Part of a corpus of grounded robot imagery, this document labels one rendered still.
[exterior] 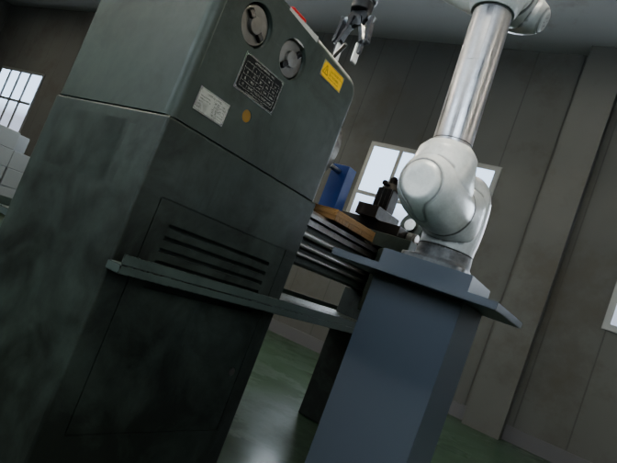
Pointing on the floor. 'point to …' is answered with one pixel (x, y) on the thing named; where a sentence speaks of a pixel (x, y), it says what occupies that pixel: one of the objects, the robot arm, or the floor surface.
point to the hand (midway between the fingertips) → (345, 55)
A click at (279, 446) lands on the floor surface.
